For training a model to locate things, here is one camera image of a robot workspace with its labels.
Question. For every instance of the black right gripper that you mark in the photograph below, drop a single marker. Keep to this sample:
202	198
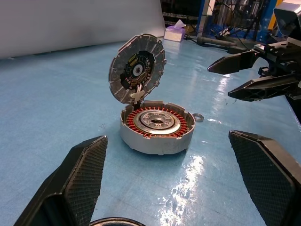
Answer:
277	53

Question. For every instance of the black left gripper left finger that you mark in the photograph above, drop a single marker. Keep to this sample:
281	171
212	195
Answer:
77	183

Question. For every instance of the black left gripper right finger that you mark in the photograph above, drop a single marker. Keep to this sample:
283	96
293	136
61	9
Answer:
270	179

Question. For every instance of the silver motor base copper windings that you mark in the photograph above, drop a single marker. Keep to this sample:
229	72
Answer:
150	143

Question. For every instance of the round black motor rotor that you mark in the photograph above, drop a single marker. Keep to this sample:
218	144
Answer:
122	77

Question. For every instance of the black cylindrical bar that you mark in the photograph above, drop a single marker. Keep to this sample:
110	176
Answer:
216	41

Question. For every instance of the purple tissue box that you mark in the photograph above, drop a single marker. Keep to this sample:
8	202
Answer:
172	35

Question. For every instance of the blue metal rack frame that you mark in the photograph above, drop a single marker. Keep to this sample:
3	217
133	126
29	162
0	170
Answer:
201	14

